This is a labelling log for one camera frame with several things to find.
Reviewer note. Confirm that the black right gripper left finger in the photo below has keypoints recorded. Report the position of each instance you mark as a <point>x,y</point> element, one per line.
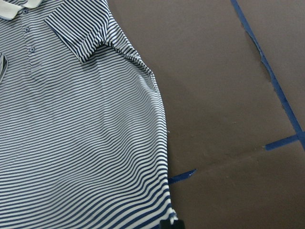
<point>165,224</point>

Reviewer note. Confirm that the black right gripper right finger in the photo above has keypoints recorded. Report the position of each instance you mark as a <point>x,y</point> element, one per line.
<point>178,224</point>

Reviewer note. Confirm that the striped polo shirt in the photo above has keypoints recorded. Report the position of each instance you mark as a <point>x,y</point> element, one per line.
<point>83,137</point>

